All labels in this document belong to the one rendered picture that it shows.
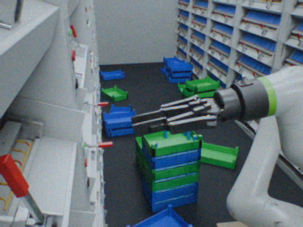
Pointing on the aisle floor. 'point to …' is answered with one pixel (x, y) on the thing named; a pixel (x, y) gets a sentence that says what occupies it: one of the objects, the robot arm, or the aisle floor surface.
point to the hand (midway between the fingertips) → (147, 123)
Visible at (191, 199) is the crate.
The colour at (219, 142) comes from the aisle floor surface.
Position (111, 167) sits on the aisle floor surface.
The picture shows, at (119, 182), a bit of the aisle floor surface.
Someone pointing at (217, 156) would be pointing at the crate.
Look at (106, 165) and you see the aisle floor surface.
